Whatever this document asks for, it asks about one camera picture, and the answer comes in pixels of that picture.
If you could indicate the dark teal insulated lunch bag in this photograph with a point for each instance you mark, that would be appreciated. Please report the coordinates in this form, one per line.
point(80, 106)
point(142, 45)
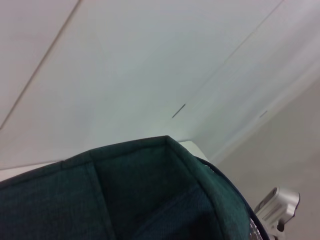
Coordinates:
point(125, 195)

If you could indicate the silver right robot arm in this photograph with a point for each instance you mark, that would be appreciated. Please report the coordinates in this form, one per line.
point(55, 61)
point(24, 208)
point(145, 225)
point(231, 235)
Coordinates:
point(277, 207)

